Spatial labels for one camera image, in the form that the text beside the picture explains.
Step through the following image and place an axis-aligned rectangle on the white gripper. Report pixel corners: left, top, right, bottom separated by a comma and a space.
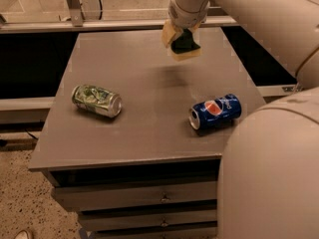
161, 0, 210, 48

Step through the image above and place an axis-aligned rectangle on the green and yellow sponge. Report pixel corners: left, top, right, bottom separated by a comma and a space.
170, 29, 201, 61

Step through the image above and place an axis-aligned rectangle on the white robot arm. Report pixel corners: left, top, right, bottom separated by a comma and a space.
162, 0, 319, 239

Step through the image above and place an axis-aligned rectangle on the blue pepsi can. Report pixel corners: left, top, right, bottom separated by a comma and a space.
188, 94, 242, 130

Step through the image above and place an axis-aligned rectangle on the crushed green soda can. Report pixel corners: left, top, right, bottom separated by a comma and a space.
72, 85, 122, 119

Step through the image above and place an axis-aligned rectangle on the grey drawer cabinet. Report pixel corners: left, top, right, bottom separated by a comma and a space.
28, 27, 267, 239

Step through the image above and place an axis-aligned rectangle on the top cabinet drawer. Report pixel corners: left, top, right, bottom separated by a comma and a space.
52, 181, 217, 211

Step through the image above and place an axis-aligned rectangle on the cabinet drawer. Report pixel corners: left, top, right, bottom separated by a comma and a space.
52, 181, 217, 211
79, 204, 216, 231
95, 222, 217, 239

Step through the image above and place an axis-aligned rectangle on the bottom cabinet drawer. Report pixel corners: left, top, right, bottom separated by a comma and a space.
95, 222, 217, 239

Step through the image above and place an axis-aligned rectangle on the middle cabinet drawer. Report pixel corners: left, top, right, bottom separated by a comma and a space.
79, 204, 216, 231

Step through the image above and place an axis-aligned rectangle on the white shoe tip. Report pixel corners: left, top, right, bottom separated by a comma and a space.
14, 229, 34, 239

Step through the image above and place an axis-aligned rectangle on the metal railing frame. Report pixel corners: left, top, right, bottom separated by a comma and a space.
0, 0, 240, 35

